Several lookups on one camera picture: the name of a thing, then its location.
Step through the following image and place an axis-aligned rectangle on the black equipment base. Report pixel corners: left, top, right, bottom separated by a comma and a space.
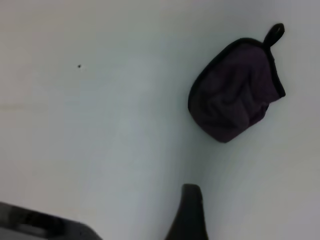
0, 201, 104, 240

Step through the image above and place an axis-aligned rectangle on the purple cloth with black trim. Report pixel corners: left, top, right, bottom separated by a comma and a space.
187, 22, 287, 144

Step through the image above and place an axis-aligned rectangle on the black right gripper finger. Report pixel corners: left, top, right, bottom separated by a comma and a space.
164, 183, 210, 240

